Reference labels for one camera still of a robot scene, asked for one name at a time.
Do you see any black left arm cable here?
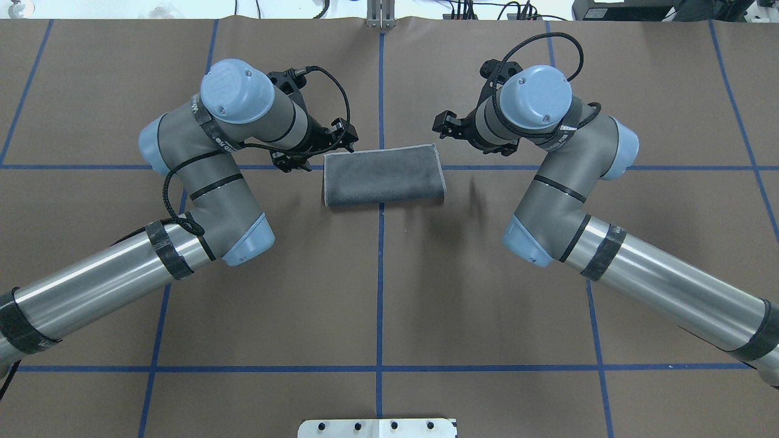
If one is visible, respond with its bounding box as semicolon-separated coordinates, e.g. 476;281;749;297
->
0;64;354;402

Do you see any aluminium camera post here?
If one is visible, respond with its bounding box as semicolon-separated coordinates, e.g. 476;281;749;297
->
365;0;397;30

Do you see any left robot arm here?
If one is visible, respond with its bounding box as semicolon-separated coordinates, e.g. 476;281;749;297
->
2;58;358;391

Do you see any black equipment box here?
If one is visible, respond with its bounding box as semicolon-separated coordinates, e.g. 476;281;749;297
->
572;0;755;23

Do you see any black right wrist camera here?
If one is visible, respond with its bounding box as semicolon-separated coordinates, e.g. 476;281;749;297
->
479;59;523;88

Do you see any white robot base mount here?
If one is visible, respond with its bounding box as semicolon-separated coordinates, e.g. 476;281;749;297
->
297;418;459;437

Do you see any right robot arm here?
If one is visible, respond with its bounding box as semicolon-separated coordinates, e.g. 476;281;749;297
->
432;59;778;388

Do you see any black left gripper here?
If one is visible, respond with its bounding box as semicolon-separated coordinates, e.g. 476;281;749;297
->
270;113;359;173

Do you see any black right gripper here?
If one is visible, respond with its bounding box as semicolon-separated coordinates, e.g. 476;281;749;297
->
431;109;487;150

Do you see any pink towel with grey hem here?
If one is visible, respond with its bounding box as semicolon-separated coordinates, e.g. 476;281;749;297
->
323;144;447;207

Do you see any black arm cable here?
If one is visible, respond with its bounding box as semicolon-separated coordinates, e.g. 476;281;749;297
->
487;32;603;147
0;64;354;402

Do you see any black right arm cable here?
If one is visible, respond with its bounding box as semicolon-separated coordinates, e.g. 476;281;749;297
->
487;32;603;147

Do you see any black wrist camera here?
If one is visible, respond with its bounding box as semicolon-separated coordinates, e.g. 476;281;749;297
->
265;68;308;110
479;59;523;88

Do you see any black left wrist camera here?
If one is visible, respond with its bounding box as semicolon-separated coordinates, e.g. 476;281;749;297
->
265;68;308;110

